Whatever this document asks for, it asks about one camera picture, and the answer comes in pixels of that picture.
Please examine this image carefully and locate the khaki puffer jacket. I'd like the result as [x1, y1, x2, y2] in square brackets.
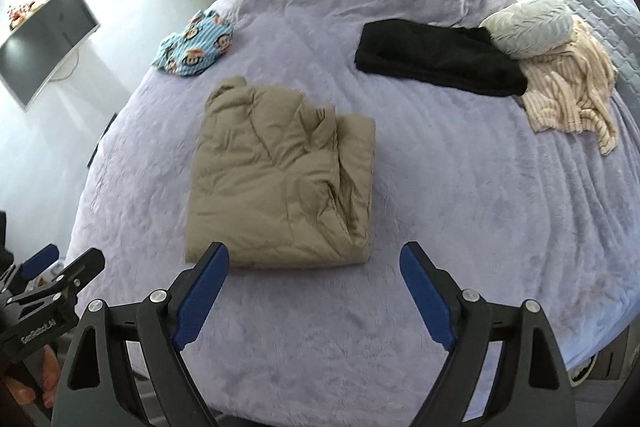
[184, 76, 375, 269]

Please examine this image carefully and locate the person's left hand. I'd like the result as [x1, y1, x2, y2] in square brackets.
[1, 345, 61, 410]

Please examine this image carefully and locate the blue monkey print garment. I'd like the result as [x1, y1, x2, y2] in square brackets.
[152, 9, 233, 77]

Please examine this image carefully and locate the beige striped knit garment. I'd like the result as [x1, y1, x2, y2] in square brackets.
[520, 15, 618, 156]

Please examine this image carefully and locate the black folded garment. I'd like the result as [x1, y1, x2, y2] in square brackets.
[355, 18, 528, 98]

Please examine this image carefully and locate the grey-white round cushion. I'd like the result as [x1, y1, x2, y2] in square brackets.
[480, 0, 574, 60]

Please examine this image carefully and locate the grey quilted headboard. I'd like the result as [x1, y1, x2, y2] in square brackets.
[564, 0, 639, 105]

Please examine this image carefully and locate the wall-mounted television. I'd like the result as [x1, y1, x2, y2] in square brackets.
[1, 0, 100, 110]

